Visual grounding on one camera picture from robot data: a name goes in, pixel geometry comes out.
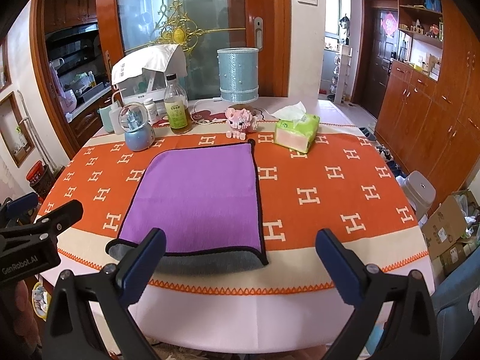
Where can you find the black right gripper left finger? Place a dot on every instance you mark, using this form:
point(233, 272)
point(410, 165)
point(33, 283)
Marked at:
point(71, 331)

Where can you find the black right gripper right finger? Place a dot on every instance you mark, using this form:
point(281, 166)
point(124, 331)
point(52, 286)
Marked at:
point(411, 329)

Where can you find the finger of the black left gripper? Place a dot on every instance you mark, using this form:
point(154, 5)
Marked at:
point(51, 224)

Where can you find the purple and grey towel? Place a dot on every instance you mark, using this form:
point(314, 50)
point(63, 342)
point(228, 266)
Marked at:
point(207, 202)

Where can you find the red bucket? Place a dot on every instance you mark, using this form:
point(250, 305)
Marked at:
point(38, 178)

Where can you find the cardboard box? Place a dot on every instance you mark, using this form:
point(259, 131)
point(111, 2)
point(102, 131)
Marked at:
point(451, 232)

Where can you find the grey plastic stool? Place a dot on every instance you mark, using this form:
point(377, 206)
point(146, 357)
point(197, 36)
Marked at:
point(419, 192)

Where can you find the orange H-pattern tablecloth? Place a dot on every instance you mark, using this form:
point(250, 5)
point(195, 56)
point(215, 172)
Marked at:
point(241, 274)

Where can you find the mint green cup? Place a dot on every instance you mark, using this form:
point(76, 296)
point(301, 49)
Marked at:
point(106, 119)

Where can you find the white squeeze bottle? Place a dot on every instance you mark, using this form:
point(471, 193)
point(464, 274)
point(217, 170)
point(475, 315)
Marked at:
point(114, 113)

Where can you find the blue snow globe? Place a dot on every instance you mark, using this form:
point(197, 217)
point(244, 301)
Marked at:
point(139, 135)

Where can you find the small white pill bottle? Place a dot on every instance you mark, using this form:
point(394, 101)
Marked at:
point(151, 109)

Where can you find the white appliance with cloth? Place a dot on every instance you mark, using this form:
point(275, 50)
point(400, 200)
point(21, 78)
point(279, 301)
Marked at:
point(141, 74)

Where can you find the wooden cabinet with shelves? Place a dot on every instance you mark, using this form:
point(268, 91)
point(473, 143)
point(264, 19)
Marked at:
point(429, 118)

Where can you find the glass bottle green label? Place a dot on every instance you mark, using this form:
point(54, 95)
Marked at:
point(176, 106)

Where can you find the green tissue pack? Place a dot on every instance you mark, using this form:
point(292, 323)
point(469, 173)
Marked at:
point(295, 128)

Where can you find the pink block toy figure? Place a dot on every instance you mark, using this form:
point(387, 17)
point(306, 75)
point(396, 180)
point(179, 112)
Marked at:
point(241, 122)

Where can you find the light blue table lamp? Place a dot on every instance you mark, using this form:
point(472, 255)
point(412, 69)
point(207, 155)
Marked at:
point(238, 74)

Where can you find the dark wooden entrance door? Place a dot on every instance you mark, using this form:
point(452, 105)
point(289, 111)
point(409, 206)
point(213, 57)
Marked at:
point(374, 58)

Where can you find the glass sliding door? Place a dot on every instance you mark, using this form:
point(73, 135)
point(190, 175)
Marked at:
point(201, 28)

